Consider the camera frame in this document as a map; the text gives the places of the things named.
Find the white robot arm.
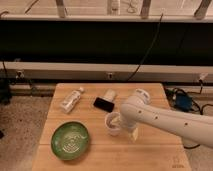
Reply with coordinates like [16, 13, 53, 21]
[120, 89, 213, 148]

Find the green ceramic bowl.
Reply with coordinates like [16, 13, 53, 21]
[51, 121, 90, 161]

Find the small white box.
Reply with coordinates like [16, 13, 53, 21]
[103, 89, 116, 102]

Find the black smartphone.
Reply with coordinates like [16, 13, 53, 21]
[93, 97, 114, 112]

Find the white plastic bottle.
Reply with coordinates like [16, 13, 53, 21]
[60, 87, 84, 113]

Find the wooden table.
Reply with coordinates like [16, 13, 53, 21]
[32, 83, 191, 171]

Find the blue power adapter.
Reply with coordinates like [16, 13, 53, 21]
[175, 94, 192, 112]

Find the black floor cable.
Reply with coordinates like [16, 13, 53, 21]
[166, 87, 213, 150]

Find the black hanging cable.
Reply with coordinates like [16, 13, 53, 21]
[126, 13, 164, 82]

